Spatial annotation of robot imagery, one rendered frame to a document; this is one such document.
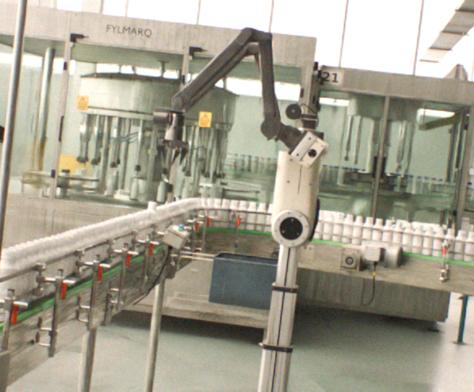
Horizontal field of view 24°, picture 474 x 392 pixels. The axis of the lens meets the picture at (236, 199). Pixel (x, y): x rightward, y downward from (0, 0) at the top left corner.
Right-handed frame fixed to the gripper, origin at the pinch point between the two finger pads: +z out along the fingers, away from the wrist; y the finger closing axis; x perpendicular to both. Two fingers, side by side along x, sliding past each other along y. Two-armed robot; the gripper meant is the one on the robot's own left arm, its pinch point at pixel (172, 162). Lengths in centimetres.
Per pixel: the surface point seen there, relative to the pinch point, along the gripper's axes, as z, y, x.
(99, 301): 50, -9, -65
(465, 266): 40, 142, 183
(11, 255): 26, -13, -163
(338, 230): 31, 70, 209
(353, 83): -80, 66, 573
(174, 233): 30.0, 0.9, 21.5
